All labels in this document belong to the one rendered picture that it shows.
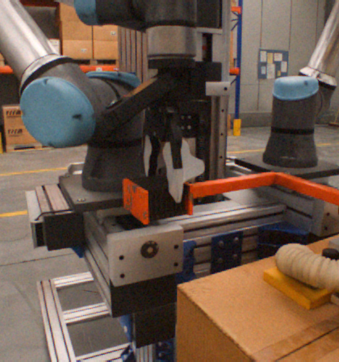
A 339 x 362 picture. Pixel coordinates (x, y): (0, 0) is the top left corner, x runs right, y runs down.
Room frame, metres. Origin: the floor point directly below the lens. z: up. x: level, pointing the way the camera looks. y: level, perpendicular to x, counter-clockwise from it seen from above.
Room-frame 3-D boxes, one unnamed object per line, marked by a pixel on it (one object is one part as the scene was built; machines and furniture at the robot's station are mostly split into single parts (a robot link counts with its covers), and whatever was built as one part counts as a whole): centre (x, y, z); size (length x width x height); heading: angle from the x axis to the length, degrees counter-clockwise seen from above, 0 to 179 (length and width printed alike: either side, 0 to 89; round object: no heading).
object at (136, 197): (0.54, 0.02, 1.07); 0.09 x 0.08 x 0.05; 28
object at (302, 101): (0.96, -0.34, 1.20); 0.13 x 0.12 x 0.14; 145
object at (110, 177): (0.75, 0.12, 1.09); 0.15 x 0.15 x 0.10
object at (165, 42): (0.56, 0.00, 1.30); 0.08 x 0.08 x 0.05
